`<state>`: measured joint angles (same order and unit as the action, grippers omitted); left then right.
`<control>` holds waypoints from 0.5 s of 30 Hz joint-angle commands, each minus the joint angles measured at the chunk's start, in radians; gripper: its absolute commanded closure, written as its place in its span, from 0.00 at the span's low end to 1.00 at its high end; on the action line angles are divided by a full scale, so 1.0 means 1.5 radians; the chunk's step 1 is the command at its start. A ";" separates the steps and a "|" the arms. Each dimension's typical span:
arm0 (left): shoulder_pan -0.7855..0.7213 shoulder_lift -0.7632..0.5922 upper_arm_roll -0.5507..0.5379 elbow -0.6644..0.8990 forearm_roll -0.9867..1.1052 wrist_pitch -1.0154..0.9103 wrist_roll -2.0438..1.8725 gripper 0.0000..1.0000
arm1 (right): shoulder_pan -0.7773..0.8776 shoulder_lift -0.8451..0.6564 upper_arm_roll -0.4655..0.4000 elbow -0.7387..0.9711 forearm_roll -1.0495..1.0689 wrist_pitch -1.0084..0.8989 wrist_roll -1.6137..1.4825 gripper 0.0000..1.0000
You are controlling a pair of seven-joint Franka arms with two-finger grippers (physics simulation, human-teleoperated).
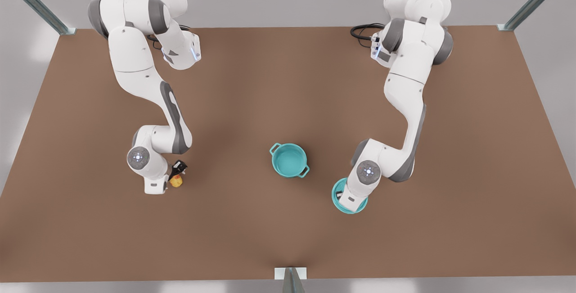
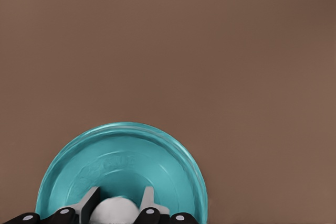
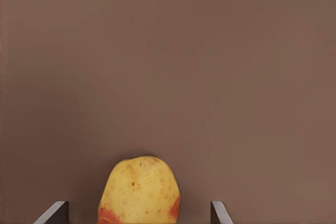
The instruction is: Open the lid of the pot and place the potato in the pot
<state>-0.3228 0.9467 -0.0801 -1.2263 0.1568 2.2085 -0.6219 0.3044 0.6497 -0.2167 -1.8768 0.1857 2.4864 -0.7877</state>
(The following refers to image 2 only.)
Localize teal pot lid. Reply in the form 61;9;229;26
35;122;208;224

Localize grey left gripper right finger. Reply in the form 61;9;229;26
132;186;170;224

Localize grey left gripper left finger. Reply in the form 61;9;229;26
46;186;101;224

